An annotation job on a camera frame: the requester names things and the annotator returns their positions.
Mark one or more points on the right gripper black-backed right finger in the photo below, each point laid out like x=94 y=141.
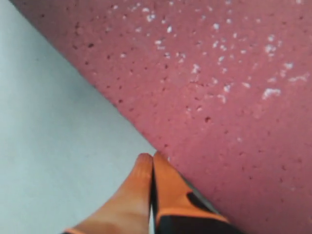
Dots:
x=176 y=208

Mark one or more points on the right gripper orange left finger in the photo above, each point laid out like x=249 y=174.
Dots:
x=128 y=210

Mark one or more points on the red brick large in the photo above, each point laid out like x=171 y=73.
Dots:
x=222 y=87

